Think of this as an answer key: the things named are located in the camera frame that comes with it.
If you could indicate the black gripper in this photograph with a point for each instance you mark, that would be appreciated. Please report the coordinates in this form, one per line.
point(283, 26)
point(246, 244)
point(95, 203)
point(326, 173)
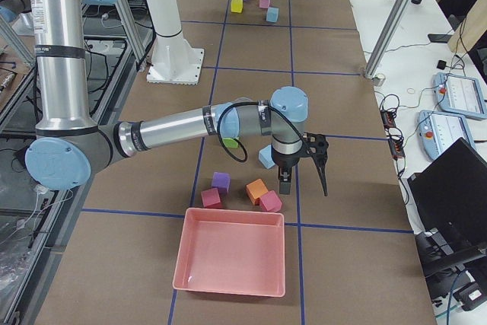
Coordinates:
point(286, 160)

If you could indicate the light blue foam block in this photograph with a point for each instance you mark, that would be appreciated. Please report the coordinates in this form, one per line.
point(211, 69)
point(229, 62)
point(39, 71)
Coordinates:
point(272, 15)
point(265, 157)

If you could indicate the magenta pink foam block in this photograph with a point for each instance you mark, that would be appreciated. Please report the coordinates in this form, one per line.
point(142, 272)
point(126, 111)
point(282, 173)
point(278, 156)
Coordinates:
point(270, 202)

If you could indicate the orange foam block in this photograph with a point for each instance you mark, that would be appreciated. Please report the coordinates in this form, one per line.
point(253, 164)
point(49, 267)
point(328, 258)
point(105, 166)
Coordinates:
point(255, 190)

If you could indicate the green foam block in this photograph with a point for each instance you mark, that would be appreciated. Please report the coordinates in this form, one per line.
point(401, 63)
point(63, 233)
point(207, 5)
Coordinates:
point(231, 143)

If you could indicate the dark pink foam block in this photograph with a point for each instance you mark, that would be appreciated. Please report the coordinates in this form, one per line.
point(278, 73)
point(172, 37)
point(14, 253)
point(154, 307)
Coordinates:
point(211, 199)

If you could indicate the pink plastic tray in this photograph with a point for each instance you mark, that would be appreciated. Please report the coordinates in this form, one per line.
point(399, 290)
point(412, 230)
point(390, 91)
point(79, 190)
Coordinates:
point(231, 252)

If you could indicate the lower teach pendant tablet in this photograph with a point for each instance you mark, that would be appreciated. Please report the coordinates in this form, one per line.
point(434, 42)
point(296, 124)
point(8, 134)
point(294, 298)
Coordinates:
point(439, 130)

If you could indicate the teach pendant tablet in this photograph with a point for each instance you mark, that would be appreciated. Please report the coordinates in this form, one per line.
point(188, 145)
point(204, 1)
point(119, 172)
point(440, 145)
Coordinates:
point(439, 130)
point(459, 94)

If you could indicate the black laptop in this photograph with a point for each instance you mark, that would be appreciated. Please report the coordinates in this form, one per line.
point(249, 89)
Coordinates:
point(452, 191)

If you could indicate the light pink foam block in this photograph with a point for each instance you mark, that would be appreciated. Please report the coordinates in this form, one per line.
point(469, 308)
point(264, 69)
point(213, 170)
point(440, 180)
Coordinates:
point(264, 4)

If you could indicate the yellow foam block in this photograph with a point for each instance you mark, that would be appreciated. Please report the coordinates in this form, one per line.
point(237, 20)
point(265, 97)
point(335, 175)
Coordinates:
point(237, 6)

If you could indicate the upper teach pendant tablet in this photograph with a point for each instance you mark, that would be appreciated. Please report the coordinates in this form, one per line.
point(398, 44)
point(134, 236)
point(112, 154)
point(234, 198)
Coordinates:
point(459, 94)

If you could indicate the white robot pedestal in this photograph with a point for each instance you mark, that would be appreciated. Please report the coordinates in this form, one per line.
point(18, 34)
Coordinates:
point(173, 60)

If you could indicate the aluminium frame post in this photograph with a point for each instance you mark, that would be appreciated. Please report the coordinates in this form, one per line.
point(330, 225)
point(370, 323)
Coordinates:
point(383, 41)

